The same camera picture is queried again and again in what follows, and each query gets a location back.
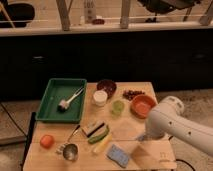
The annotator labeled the metal measuring cup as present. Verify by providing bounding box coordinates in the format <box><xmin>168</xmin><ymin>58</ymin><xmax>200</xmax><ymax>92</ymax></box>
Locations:
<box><xmin>63</xmin><ymin>143</ymin><xmax>78</xmax><ymax>161</ymax></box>

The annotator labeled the green cucumber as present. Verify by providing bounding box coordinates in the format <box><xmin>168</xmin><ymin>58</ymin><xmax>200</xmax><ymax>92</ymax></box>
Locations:
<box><xmin>88</xmin><ymin>125</ymin><xmax>110</xmax><ymax>144</ymax></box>

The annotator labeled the blue grey towel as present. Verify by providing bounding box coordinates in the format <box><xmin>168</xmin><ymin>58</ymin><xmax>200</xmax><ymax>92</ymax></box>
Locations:
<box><xmin>136</xmin><ymin>134</ymin><xmax>146</xmax><ymax>142</ymax></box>

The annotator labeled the orange fruit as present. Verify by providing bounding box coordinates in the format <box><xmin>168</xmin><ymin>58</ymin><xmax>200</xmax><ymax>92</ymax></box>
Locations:
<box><xmin>40</xmin><ymin>135</ymin><xmax>54</xmax><ymax>149</ymax></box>

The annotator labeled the black cable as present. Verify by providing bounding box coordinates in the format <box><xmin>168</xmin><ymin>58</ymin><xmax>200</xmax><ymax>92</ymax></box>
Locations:
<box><xmin>168</xmin><ymin>134</ymin><xmax>198</xmax><ymax>171</ymax></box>

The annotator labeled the green plastic cup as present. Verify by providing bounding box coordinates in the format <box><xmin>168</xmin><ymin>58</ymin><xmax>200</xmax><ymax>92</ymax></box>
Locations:
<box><xmin>112</xmin><ymin>100</ymin><xmax>125</xmax><ymax>116</ymax></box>

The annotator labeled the black white eraser block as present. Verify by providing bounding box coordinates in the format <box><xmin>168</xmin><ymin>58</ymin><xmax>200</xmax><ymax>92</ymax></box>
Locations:
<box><xmin>82</xmin><ymin>121</ymin><xmax>105</xmax><ymax>137</ymax></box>

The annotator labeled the dish brush with metal handle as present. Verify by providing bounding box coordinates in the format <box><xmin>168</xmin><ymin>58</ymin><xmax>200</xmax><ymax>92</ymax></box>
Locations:
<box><xmin>57</xmin><ymin>87</ymin><xmax>84</xmax><ymax>112</ymax></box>

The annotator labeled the blue sponge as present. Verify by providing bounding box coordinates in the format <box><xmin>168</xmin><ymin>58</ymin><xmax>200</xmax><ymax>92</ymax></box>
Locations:
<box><xmin>107</xmin><ymin>145</ymin><xmax>130</xmax><ymax>168</ymax></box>

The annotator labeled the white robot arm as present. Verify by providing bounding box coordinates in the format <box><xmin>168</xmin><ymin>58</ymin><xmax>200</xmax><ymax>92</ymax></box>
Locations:
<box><xmin>145</xmin><ymin>96</ymin><xmax>213</xmax><ymax>157</ymax></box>

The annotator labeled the green plastic tray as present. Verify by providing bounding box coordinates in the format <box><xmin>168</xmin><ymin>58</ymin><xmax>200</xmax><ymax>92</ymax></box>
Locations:
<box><xmin>36</xmin><ymin>78</ymin><xmax>87</xmax><ymax>124</ymax></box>

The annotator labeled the dark brown bowl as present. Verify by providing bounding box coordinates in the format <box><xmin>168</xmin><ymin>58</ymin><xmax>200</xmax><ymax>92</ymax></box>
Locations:
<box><xmin>96</xmin><ymin>79</ymin><xmax>117</xmax><ymax>98</ymax></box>

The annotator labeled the metal spoon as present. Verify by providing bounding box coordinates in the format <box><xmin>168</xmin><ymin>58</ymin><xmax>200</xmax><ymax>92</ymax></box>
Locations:
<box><xmin>66</xmin><ymin>125</ymin><xmax>80</xmax><ymax>142</ymax></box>

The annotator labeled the white round lid container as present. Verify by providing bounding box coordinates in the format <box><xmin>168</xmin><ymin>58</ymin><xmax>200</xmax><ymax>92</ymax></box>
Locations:
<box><xmin>93</xmin><ymin>90</ymin><xmax>108</xmax><ymax>106</ymax></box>

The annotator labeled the orange bowl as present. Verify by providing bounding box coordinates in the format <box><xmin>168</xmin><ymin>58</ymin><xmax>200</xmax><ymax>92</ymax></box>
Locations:
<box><xmin>130</xmin><ymin>94</ymin><xmax>157</xmax><ymax>119</ymax></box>

